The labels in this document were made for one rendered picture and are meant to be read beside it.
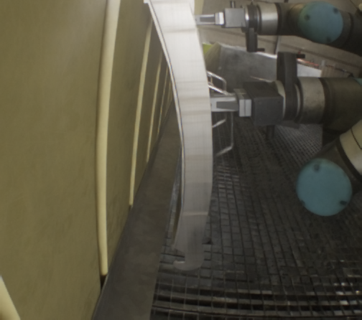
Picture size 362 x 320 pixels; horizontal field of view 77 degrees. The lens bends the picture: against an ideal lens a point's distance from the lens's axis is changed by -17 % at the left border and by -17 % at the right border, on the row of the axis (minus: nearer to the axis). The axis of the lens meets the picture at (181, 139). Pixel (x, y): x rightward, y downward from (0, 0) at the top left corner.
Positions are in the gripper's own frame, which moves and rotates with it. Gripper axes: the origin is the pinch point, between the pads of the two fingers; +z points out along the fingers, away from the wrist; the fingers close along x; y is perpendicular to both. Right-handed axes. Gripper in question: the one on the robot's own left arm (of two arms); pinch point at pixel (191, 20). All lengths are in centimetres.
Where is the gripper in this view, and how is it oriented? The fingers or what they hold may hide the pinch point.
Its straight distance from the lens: 72.2
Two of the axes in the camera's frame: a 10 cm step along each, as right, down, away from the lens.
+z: -9.9, 0.4, 0.9
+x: -0.7, 3.9, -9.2
